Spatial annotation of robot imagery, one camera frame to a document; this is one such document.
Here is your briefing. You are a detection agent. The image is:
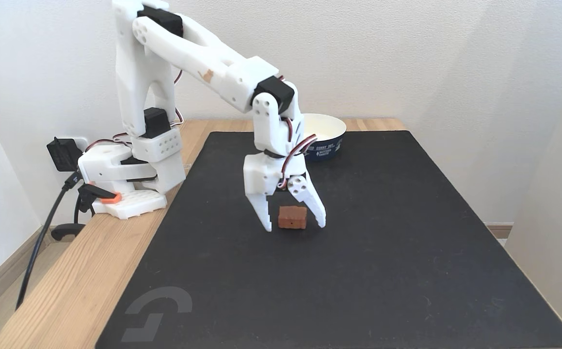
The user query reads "black desk mat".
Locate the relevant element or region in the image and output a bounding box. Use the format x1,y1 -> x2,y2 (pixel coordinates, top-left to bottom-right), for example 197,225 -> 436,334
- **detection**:
95,130 -> 562,349

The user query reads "brown toy block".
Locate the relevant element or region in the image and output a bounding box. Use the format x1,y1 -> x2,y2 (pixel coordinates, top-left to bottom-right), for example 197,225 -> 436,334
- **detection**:
278,206 -> 308,230

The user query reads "black clamp with orange tip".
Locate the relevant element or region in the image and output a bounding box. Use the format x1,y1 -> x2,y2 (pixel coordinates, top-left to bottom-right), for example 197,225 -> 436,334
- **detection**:
50,183 -> 122,242

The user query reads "black power cable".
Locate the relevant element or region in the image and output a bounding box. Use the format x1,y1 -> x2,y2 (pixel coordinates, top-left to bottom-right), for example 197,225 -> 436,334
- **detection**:
15,171 -> 84,311

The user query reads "black wall power adapter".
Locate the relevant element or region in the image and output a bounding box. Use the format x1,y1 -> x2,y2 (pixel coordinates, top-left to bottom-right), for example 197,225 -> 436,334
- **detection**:
47,137 -> 84,173

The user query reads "white and navy paper bowl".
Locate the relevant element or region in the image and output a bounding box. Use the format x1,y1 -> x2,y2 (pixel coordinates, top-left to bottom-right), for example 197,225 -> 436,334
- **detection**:
302,113 -> 347,162

